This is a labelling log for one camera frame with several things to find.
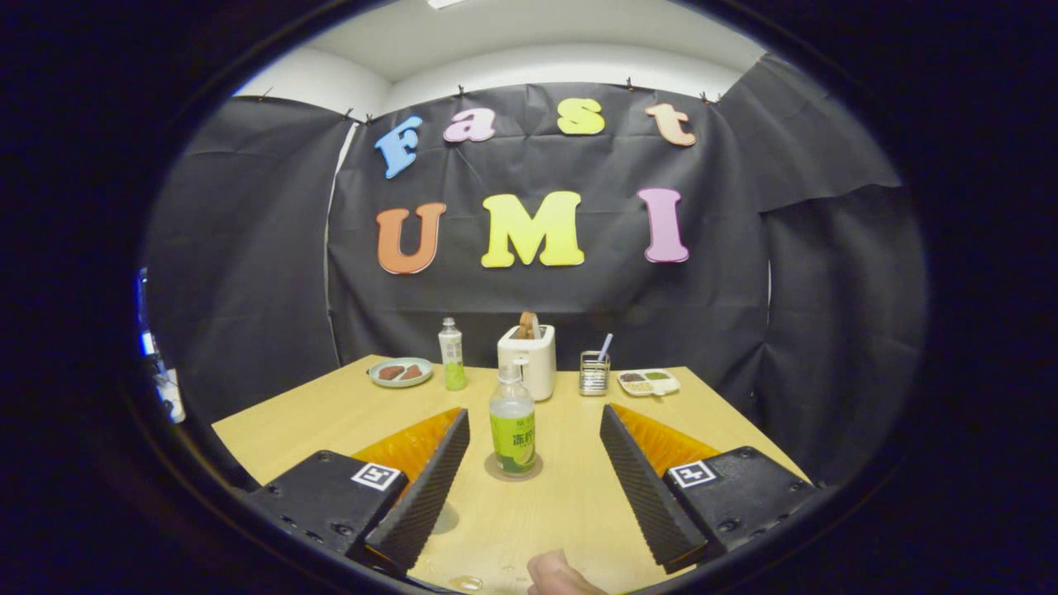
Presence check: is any slim green drink bottle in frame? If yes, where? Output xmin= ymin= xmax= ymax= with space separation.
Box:
xmin=438 ymin=317 xmax=467 ymax=392

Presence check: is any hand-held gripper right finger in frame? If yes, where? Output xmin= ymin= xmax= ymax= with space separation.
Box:
xmin=599 ymin=403 xmax=819 ymax=575

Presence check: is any cream toaster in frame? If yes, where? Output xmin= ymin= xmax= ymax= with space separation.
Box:
xmin=497 ymin=324 xmax=556 ymax=402

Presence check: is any brown round coaster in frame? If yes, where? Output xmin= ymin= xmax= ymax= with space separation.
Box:
xmin=484 ymin=450 xmax=544 ymax=483

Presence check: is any grey round plate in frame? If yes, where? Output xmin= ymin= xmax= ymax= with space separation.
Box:
xmin=368 ymin=357 xmax=434 ymax=388

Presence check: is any wooden table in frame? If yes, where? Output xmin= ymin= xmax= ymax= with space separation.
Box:
xmin=212 ymin=355 xmax=811 ymax=595

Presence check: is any metal mesh holder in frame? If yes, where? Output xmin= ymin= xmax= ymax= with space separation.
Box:
xmin=579 ymin=350 xmax=611 ymax=397

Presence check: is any green label juice bottle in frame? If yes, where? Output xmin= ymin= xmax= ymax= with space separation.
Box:
xmin=489 ymin=358 xmax=536 ymax=477

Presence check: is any white divided food tray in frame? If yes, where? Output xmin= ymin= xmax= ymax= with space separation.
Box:
xmin=617 ymin=369 xmax=682 ymax=397

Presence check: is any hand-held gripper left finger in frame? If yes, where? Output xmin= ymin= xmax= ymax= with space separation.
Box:
xmin=240 ymin=407 xmax=470 ymax=573

